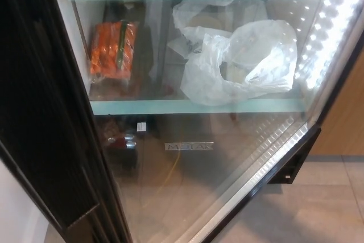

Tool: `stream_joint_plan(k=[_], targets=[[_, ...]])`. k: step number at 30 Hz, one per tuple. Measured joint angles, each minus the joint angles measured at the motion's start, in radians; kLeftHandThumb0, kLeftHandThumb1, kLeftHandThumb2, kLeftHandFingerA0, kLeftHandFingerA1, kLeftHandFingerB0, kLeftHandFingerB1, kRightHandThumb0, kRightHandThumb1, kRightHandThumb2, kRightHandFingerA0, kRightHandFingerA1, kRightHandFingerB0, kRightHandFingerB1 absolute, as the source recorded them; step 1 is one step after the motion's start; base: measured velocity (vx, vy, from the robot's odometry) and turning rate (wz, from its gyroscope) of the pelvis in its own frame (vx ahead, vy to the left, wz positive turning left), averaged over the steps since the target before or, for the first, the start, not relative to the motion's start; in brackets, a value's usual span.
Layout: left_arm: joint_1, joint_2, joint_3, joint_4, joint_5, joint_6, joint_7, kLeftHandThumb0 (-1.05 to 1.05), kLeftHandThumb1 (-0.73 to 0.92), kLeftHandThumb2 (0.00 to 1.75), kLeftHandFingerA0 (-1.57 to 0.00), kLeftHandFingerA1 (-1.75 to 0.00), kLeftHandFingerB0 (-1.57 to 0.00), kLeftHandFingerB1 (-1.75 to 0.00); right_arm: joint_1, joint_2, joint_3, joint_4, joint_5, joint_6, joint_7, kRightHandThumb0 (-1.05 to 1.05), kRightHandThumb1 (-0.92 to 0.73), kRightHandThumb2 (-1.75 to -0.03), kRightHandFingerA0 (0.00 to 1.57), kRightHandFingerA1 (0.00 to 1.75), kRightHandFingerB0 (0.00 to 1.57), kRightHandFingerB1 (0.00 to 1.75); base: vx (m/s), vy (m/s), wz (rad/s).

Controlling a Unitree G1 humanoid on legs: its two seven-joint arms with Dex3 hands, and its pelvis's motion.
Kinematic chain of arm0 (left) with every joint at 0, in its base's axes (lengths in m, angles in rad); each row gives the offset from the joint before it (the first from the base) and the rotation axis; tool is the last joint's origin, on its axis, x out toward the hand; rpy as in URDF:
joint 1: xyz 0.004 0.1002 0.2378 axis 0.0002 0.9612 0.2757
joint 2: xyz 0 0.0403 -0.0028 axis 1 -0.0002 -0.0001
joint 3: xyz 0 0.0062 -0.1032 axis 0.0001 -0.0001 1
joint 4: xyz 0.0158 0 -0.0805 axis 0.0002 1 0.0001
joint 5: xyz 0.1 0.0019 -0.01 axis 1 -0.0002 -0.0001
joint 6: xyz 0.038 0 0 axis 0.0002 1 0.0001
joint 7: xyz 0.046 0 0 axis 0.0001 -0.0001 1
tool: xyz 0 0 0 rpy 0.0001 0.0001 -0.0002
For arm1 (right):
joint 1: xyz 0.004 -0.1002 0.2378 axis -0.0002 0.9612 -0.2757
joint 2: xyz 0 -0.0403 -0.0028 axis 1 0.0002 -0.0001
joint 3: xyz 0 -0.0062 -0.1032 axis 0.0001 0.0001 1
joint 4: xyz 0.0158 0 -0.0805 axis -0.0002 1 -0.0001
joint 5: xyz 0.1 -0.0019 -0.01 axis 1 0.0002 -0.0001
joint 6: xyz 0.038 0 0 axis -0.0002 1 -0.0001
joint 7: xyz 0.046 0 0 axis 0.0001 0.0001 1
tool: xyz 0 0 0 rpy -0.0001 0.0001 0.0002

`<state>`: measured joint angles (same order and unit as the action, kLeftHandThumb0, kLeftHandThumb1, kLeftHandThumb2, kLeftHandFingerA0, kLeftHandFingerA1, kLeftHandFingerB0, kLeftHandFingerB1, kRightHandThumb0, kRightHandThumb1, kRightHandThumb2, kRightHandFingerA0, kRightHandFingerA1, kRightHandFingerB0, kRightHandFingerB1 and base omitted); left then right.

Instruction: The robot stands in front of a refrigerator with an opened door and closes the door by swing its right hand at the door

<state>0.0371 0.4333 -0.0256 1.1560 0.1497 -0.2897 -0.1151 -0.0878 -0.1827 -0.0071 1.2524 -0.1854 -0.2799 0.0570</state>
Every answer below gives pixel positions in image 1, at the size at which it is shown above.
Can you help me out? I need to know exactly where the glass refrigerator door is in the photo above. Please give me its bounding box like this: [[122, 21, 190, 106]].
[[0, 0, 364, 243]]

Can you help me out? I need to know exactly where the black display refrigerator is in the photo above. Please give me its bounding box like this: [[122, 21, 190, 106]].
[[64, 0, 364, 186]]

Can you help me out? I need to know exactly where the shelf with teal edge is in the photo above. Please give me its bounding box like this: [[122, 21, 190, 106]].
[[87, 63, 307, 116]]

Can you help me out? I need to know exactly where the large white plastic bag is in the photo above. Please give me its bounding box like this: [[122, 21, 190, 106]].
[[180, 20, 299, 106]]

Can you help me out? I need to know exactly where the silver Motak logo plate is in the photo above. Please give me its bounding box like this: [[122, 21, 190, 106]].
[[164, 141, 214, 152]]

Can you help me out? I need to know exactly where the round lidded plastic container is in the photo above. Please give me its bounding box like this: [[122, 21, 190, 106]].
[[224, 34, 274, 84]]

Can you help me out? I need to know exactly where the bag of orange carrots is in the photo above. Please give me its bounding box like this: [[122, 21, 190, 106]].
[[89, 19, 139, 84]]

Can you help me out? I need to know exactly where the translucent plastic bag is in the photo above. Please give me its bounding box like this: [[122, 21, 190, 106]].
[[172, 0, 237, 56]]

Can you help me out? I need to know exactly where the wooden cabinet panel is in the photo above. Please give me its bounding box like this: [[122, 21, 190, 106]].
[[308, 52, 364, 157]]

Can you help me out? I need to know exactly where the white LED light strip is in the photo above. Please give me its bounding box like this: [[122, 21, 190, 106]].
[[292, 0, 364, 90]]

